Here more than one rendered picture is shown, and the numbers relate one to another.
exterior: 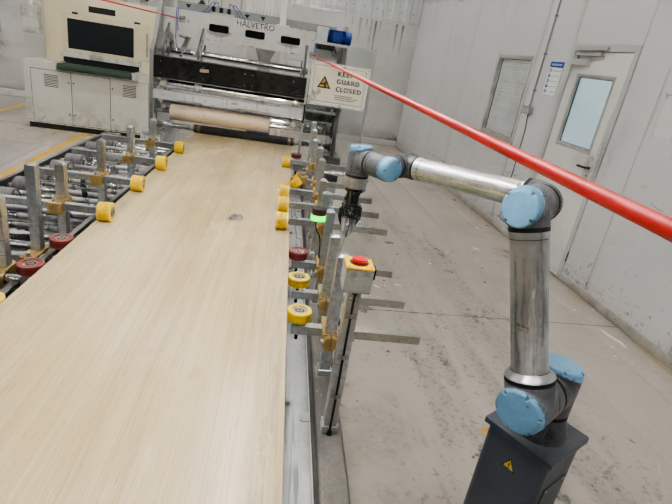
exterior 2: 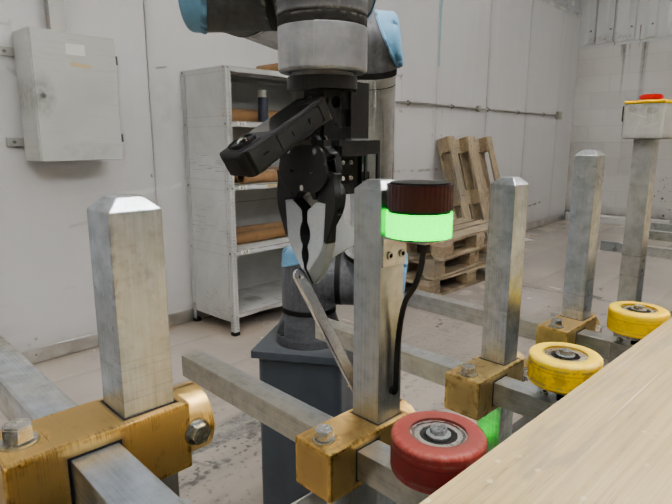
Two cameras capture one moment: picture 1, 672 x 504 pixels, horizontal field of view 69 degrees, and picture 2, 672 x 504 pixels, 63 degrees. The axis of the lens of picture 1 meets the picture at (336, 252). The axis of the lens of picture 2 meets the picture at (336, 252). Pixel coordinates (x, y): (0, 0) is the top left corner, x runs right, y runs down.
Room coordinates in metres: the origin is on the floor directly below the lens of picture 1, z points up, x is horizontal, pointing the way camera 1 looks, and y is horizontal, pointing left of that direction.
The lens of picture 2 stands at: (2.21, 0.45, 1.15)
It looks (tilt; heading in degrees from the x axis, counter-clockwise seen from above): 11 degrees down; 234
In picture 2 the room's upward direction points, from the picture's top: straight up
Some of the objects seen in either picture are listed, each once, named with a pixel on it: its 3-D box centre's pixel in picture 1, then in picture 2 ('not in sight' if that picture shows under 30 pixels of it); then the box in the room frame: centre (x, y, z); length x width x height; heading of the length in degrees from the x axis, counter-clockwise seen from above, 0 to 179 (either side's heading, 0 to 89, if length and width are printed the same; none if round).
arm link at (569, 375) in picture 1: (553, 383); (311, 274); (1.39, -0.78, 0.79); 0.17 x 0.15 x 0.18; 136
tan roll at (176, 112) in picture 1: (245, 122); not in sight; (4.12, 0.92, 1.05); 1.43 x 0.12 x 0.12; 98
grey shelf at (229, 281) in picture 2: not in sight; (265, 198); (0.45, -2.73, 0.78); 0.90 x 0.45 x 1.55; 11
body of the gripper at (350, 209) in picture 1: (352, 203); (327, 138); (1.86, -0.03, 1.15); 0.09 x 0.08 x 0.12; 8
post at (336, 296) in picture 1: (332, 322); (577, 297); (1.36, -0.02, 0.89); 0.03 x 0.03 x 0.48; 8
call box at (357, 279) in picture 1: (356, 276); (648, 121); (1.11, -0.06, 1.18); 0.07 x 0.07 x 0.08; 8
